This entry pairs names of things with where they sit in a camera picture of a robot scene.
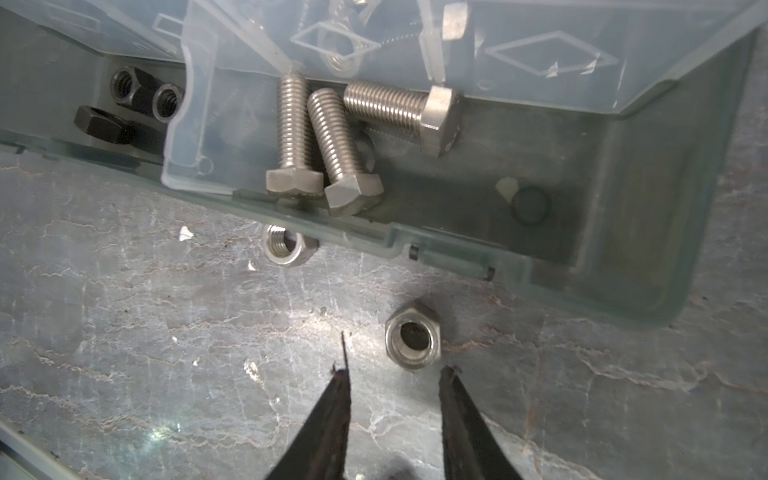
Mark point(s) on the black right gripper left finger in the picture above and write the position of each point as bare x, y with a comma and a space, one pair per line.
319, 449

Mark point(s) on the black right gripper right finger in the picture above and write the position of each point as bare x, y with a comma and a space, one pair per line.
469, 448

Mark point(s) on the black hex nut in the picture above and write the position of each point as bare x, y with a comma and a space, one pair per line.
104, 126
166, 101
134, 89

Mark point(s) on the silver hex bolt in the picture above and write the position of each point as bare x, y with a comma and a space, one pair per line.
352, 188
433, 117
296, 175

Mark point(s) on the green transparent compartment box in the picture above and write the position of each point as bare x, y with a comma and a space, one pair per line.
570, 149

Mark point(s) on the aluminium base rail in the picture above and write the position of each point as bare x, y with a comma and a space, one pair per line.
21, 459

